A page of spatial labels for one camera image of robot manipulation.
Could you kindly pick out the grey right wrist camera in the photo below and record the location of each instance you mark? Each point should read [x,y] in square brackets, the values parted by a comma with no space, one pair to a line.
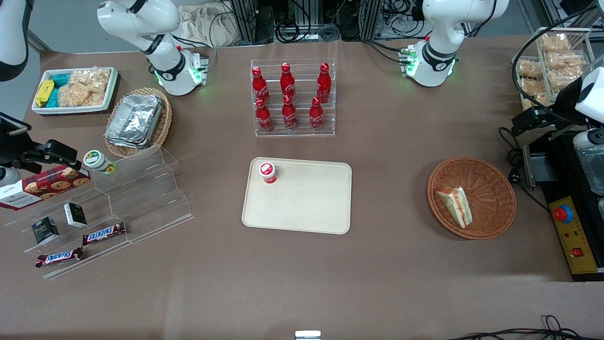
[8,176]

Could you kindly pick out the red cola bottle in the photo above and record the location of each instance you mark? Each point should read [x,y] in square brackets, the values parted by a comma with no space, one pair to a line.
[316,115]
[259,87]
[287,84]
[323,85]
[263,117]
[289,114]

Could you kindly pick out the white rectangular snack bin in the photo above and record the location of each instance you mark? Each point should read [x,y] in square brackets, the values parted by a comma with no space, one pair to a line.
[106,89]

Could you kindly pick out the stacked foil containers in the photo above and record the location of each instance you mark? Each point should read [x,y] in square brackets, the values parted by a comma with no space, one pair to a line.
[134,120]

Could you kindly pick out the red tartan cookie box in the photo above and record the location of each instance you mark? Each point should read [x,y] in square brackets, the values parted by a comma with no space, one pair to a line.
[47,185]

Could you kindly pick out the grey metal bracket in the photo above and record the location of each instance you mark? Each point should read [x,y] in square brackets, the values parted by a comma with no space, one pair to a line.
[535,169]

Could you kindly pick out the green white yogurt cup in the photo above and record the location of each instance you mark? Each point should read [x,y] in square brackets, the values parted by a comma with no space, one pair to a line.
[98,161]

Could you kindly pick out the black control box yellow panel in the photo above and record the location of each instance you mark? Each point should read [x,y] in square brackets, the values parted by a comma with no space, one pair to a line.
[557,156]

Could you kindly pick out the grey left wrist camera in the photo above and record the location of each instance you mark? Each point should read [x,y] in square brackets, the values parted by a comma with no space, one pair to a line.
[587,140]

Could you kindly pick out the teal snack packet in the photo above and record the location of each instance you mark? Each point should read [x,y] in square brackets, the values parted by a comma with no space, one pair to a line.
[53,98]
[61,78]

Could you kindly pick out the round brown wicker basket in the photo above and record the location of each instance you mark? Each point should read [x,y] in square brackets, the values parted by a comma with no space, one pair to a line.
[490,189]

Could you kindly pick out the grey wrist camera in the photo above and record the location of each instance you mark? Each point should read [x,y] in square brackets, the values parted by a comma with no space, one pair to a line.
[587,140]
[8,176]

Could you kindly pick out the small black carton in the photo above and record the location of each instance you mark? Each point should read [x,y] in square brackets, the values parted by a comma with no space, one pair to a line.
[45,230]
[75,215]

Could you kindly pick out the beige cloth bag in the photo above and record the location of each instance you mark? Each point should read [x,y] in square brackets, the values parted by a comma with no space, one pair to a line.
[207,26]

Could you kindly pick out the clear bag of rice crackers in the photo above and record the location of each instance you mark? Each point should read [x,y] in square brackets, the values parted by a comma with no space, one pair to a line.
[85,87]

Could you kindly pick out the clear acrylic step shelf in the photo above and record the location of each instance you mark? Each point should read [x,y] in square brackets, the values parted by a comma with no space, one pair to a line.
[141,198]

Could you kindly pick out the oval wicker basket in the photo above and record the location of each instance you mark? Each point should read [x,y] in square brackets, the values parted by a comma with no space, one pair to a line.
[165,118]

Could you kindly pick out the yellow snack packet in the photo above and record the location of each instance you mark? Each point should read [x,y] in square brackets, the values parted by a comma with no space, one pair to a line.
[44,92]

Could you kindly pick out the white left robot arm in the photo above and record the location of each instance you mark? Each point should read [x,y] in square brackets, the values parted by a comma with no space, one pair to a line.
[439,47]

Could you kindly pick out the clear acrylic bottle rack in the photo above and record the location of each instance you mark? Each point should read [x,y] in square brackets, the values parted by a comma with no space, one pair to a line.
[302,71]

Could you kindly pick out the wrapped triangle sandwich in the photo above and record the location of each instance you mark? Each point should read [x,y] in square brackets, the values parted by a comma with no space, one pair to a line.
[455,205]

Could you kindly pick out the clear acrylic snack rack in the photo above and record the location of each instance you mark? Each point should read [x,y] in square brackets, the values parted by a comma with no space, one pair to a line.
[585,47]

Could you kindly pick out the red rocker switch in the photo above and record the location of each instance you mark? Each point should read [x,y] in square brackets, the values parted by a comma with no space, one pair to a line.
[577,252]

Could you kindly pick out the red white yogurt cup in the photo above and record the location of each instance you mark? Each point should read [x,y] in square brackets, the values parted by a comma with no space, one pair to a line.
[267,172]

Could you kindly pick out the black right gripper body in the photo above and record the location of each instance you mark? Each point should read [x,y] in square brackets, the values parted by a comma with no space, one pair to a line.
[10,144]

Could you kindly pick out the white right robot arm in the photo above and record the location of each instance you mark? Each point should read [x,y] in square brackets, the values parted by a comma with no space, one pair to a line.
[165,56]

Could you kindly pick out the clear plastic container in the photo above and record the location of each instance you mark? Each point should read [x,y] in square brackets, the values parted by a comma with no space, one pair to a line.
[592,167]

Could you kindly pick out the Snickers bar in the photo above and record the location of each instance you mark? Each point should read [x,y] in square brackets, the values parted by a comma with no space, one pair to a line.
[59,257]
[104,233]

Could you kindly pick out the red emergency stop button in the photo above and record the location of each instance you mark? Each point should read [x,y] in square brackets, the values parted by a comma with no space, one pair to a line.
[563,214]

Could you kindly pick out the beige plastic tray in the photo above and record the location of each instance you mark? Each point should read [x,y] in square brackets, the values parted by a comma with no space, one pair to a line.
[306,198]

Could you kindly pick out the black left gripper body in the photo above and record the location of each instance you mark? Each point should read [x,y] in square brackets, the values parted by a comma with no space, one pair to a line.
[565,102]

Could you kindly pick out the bagged fried snack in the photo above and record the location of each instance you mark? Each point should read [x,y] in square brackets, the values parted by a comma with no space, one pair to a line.
[566,60]
[530,69]
[554,42]
[564,80]
[533,92]

